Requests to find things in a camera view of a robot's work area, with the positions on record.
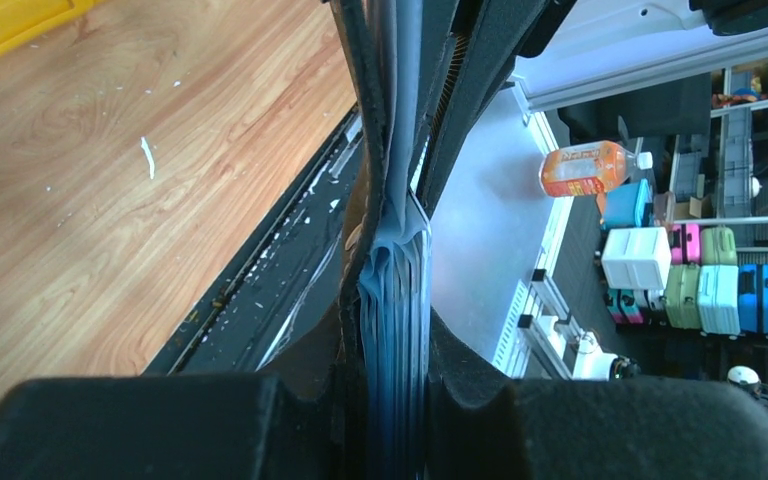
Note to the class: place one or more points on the black leather card holder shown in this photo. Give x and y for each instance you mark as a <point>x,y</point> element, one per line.
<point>397,53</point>

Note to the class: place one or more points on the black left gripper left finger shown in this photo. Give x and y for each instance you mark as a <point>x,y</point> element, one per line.
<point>272,424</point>

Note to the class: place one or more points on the yellow bin left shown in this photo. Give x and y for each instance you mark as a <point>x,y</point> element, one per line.
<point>23,20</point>

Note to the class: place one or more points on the light blue suitcase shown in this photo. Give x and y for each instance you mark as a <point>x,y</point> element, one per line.
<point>717,300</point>

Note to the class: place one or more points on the storage shelf rack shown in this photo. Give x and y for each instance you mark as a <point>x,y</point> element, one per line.
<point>721,175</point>

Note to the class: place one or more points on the green suitcase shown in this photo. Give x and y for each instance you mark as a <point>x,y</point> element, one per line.
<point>680,296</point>

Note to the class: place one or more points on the pink suitcase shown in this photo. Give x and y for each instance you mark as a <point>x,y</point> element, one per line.
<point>685,244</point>

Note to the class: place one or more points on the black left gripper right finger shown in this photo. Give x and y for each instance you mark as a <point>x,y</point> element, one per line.
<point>485,425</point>

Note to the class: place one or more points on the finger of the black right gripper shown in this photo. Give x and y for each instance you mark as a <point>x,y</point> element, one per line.
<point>468,51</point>

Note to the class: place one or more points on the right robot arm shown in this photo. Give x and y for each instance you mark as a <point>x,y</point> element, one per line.
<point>568,52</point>

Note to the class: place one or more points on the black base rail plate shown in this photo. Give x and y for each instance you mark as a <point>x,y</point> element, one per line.
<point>283,278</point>

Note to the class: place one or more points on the orange drink bottle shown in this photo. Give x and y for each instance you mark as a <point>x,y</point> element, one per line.
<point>590,169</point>

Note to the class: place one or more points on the white storage box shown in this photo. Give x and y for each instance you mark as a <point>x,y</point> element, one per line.
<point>636,258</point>

